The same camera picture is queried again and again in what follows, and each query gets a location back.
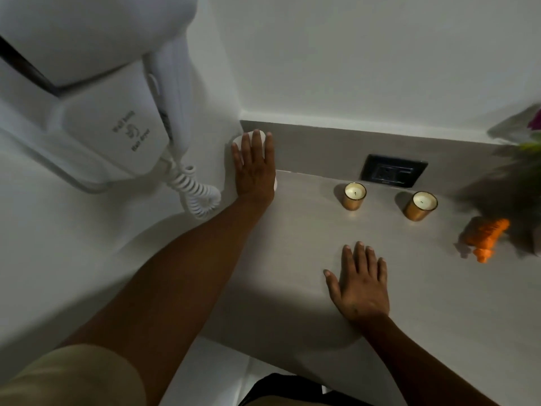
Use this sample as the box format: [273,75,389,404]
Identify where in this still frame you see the person's right hand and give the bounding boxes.
[323,241,391,322]

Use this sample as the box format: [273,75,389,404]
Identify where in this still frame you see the person's left hand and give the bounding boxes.
[231,129,276,206]

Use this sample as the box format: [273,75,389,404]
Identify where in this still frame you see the white cylinder dispenser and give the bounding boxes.
[232,130,278,193]

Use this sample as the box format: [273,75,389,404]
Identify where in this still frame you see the gold candle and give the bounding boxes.
[402,191,438,223]
[341,182,367,211]

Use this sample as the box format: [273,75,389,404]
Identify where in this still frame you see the orange toy tiger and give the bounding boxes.
[464,218,511,264]

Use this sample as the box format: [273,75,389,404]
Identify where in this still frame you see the purple artificial flower bouquet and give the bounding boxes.
[486,104,541,250]

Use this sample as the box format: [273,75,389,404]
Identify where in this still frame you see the person's left forearm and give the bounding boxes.
[59,194,271,406]

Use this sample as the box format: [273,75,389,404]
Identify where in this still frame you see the person's right forearm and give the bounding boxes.
[359,312,502,406]

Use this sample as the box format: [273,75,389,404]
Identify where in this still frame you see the person's black trousers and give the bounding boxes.
[238,373,373,406]

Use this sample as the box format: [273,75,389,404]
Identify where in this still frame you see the white hair dryer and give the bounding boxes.
[0,0,199,161]

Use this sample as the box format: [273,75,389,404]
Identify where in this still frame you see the black wall socket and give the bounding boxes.
[360,154,428,189]

